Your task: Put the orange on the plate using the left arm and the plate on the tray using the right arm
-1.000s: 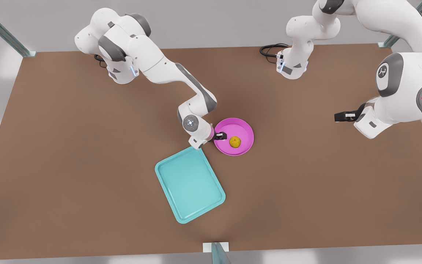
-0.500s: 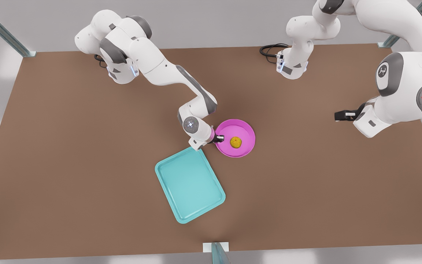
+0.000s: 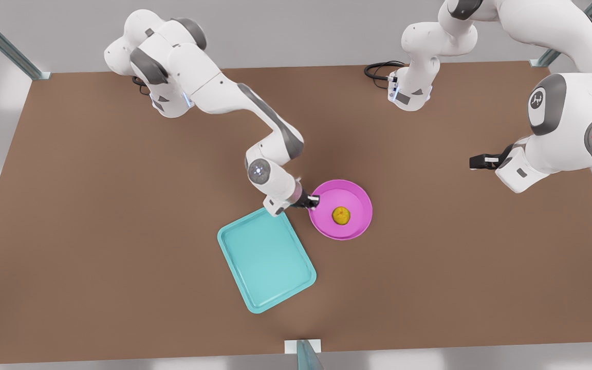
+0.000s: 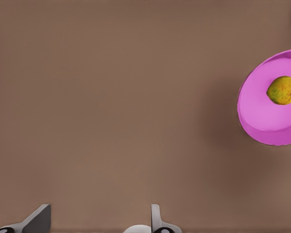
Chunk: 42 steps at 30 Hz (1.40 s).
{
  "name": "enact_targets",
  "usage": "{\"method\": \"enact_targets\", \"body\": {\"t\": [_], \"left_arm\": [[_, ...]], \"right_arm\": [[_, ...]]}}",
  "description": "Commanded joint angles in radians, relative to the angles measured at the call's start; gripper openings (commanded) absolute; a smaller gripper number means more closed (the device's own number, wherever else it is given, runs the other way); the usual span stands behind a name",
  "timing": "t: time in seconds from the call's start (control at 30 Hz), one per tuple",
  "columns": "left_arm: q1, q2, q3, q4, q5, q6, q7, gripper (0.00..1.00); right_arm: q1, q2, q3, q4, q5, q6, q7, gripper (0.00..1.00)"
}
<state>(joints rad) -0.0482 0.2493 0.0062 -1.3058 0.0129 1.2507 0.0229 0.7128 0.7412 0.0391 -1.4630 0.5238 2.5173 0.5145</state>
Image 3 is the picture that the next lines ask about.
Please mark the pink round plate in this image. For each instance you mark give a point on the pink round plate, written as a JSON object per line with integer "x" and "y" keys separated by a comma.
{"x": 341, "y": 209}

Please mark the orange fruit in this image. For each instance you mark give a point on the orange fruit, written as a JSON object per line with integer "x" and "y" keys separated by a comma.
{"x": 341, "y": 216}

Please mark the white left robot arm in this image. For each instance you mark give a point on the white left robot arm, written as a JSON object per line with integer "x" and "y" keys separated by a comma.
{"x": 573, "y": 118}

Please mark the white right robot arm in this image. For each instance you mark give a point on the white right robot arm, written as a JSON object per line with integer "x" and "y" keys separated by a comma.
{"x": 214, "y": 90}

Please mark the teal rectangular tray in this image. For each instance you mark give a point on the teal rectangular tray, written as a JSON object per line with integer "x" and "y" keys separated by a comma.
{"x": 266, "y": 259}

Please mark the silver frame post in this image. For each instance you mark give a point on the silver frame post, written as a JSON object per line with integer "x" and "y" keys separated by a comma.
{"x": 5, "y": 43}
{"x": 571, "y": 33}
{"x": 306, "y": 354}

